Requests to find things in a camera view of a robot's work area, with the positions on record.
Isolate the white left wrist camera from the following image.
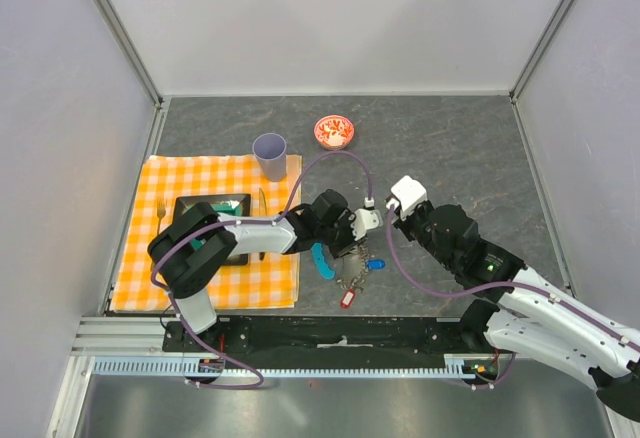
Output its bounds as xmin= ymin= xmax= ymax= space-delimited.
xmin=351 ymin=197 xmax=383 ymax=241

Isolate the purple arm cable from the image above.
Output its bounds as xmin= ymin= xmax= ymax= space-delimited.
xmin=149 ymin=150 xmax=375 ymax=390
xmin=385 ymin=202 xmax=640 ymax=392

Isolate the gold fork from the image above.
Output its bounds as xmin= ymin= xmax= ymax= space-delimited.
xmin=156 ymin=197 xmax=167 ymax=234

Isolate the red key tag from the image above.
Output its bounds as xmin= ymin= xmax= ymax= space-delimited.
xmin=340 ymin=287 xmax=356 ymax=309

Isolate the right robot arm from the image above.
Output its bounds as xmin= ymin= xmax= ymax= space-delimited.
xmin=385 ymin=199 xmax=639 ymax=421

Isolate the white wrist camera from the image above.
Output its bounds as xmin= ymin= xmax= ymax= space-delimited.
xmin=351 ymin=197 xmax=383 ymax=241
xmin=385 ymin=175 xmax=427 ymax=220

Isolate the aluminium corner post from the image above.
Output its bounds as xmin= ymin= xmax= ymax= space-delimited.
xmin=93 ymin=0 xmax=164 ymax=109
xmin=508 ymin=0 xmax=601 ymax=104

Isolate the purple plastic cup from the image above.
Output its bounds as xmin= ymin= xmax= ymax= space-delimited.
xmin=252 ymin=133 xmax=287 ymax=182

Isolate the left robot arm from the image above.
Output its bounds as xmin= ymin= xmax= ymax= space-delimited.
xmin=147 ymin=189 xmax=381 ymax=351

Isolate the teal square plate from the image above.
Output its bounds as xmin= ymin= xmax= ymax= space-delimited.
xmin=172 ymin=193 xmax=251 ymax=267

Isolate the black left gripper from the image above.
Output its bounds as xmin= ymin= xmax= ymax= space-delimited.
xmin=317 ymin=211 xmax=368 ymax=260

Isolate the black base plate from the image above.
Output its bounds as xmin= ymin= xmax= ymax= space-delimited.
xmin=162 ymin=315 xmax=521 ymax=372

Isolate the aluminium frame rail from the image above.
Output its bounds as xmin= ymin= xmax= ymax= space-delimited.
xmin=71 ymin=317 xmax=165 ymax=356

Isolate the blue carabiner keyring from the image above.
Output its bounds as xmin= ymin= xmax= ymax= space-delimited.
xmin=311 ymin=242 xmax=336 ymax=280

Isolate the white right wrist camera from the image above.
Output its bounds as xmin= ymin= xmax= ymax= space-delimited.
xmin=385 ymin=175 xmax=427 ymax=220

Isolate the gold knife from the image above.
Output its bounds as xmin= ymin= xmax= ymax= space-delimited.
xmin=258 ymin=188 xmax=268 ymax=262

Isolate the white toothed cable rail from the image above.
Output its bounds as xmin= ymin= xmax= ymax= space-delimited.
xmin=92 ymin=357 xmax=475 ymax=379

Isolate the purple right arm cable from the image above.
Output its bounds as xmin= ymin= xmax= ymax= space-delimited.
xmin=385 ymin=202 xmax=640 ymax=392

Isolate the blue key tag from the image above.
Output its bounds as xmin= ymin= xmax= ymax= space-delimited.
xmin=366 ymin=259 xmax=386 ymax=270

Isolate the orange checkered cloth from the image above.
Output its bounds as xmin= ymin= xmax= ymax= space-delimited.
xmin=108 ymin=155 xmax=302 ymax=313

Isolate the red white patterned bowl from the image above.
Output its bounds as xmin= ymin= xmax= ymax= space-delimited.
xmin=313 ymin=115 xmax=355 ymax=150

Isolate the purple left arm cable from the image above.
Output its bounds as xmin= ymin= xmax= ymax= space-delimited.
xmin=149 ymin=150 xmax=375 ymax=390

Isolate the aluminium corner post left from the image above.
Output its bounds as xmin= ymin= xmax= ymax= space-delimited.
xmin=93 ymin=0 xmax=164 ymax=109

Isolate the aluminium corner post right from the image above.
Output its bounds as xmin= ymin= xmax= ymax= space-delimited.
xmin=508 ymin=0 xmax=601 ymax=104

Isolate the chain of silver keyrings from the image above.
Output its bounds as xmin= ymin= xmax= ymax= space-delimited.
xmin=335 ymin=240 xmax=374 ymax=292

